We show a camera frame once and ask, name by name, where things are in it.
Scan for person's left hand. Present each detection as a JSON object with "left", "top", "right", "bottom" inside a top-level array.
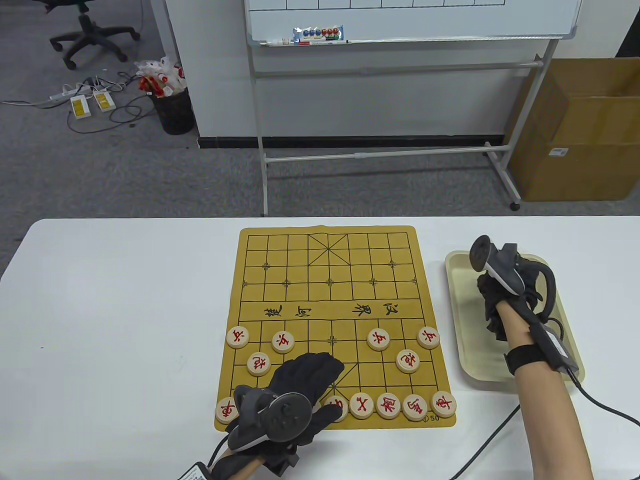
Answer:
[{"left": 225, "top": 352, "right": 346, "bottom": 473}]

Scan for person's right hand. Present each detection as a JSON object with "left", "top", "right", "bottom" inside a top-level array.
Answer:
[{"left": 476, "top": 255, "right": 545, "bottom": 343}]

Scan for person's right forearm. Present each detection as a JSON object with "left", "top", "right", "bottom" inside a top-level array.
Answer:
[{"left": 495, "top": 300, "right": 593, "bottom": 480}]

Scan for yellow chess board mat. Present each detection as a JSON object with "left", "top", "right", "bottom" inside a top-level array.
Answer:
[{"left": 214, "top": 225, "right": 457, "bottom": 433}]

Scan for grey tracking controller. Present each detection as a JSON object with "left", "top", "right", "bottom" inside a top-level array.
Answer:
[
  {"left": 469, "top": 235, "right": 558, "bottom": 321},
  {"left": 227, "top": 385, "right": 313, "bottom": 451}
]

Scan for beige plastic tray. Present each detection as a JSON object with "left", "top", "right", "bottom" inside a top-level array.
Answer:
[{"left": 444, "top": 250, "right": 586, "bottom": 392}]

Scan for black sensor box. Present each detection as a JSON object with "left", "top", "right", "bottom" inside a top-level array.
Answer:
[{"left": 530, "top": 322, "right": 581, "bottom": 376}]

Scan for grey labelled sensor box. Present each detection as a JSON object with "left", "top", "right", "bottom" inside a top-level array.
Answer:
[{"left": 177, "top": 462, "right": 213, "bottom": 480}]

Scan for brown cardboard box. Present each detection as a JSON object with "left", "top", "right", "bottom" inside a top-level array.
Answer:
[{"left": 504, "top": 56, "right": 640, "bottom": 203}]

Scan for black wastebasket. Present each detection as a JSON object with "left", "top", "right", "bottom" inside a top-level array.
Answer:
[{"left": 152, "top": 86, "right": 196, "bottom": 136}]

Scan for white rolling whiteboard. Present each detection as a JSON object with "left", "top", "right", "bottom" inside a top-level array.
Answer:
[{"left": 243, "top": 0, "right": 583, "bottom": 217}]

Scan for pack of coloured magnets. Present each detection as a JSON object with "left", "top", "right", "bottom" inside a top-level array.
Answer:
[{"left": 292, "top": 25, "right": 346, "bottom": 43}]

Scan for white red trash bags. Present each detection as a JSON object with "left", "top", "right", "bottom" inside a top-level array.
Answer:
[{"left": 134, "top": 56, "right": 189, "bottom": 99}]

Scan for white power strip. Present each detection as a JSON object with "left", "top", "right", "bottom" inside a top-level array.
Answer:
[{"left": 48, "top": 84, "right": 96, "bottom": 104}]

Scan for black office chair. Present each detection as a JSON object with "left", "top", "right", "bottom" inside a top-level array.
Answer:
[{"left": 31, "top": 0, "right": 142, "bottom": 71}]

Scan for black wrist strap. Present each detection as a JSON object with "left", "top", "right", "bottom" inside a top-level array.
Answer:
[{"left": 504, "top": 345, "right": 548, "bottom": 376}]

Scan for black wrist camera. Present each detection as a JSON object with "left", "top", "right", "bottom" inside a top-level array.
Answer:
[{"left": 265, "top": 447, "right": 300, "bottom": 476}]

